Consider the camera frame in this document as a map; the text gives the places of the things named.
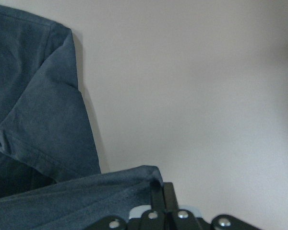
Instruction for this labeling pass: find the black printed t-shirt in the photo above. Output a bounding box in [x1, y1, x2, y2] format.
[0, 5, 162, 230]

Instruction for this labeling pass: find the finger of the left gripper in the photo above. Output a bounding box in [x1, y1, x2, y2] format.
[150, 181, 165, 213]
[163, 182, 179, 212]

